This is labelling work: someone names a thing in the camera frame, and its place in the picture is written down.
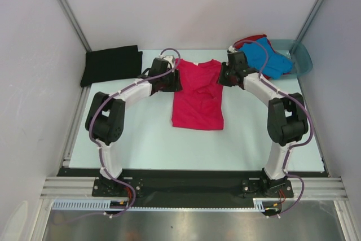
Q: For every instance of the aluminium front rail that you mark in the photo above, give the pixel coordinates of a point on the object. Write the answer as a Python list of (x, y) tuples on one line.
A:
[(74, 194)]

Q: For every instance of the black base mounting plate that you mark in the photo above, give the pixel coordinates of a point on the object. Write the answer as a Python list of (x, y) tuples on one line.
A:
[(187, 188)]

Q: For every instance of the left aluminium corner post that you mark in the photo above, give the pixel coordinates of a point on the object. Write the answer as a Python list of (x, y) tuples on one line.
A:
[(70, 15)]

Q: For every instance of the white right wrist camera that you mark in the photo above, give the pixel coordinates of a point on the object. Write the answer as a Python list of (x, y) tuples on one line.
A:
[(231, 49)]

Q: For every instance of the aluminium corner post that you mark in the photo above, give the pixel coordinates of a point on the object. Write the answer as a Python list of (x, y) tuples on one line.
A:
[(70, 15), (310, 18)]

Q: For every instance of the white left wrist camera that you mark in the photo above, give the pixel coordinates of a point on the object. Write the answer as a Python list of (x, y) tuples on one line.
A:
[(170, 59)]

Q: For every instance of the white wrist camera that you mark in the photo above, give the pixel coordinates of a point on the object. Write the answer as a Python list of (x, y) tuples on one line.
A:
[(170, 59), (231, 49)]

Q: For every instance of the red t shirt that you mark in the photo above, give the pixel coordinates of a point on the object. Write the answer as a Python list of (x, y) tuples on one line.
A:
[(238, 44)]

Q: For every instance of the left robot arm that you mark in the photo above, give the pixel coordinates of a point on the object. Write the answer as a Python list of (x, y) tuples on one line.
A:
[(106, 117)]

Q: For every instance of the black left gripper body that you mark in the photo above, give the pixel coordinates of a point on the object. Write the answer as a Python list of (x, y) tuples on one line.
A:
[(168, 83)]

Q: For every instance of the blue t shirt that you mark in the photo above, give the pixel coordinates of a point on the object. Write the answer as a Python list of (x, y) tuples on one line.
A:
[(256, 53)]

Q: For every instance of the teal plastic basin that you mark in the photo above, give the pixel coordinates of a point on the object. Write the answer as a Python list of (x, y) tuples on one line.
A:
[(297, 53)]

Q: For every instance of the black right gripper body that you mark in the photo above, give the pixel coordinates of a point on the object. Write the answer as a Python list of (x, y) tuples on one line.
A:
[(225, 78)]

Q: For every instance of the right aluminium corner post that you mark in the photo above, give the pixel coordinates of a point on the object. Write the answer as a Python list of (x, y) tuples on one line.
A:
[(310, 18)]

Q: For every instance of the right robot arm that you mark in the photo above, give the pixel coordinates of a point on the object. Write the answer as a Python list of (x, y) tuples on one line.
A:
[(286, 118)]

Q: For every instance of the pink t shirt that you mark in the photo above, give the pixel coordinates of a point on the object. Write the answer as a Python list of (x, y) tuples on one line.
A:
[(198, 105)]

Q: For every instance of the folded black t shirt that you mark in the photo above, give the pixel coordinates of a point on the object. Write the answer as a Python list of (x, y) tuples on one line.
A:
[(112, 64)]

